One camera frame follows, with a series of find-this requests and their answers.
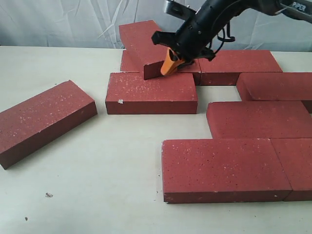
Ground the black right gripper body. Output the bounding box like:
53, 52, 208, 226
151, 0, 244, 64

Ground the red brick with white chip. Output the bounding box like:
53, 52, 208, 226
105, 73, 198, 115

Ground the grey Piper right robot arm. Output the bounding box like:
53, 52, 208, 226
152, 0, 312, 76

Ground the red brick middle row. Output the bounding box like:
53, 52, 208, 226
206, 101, 312, 138

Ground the white backdrop cloth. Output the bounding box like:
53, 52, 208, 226
0, 0, 312, 52

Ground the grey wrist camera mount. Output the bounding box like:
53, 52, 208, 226
163, 0, 196, 20

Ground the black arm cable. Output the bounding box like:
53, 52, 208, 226
207, 0, 312, 56

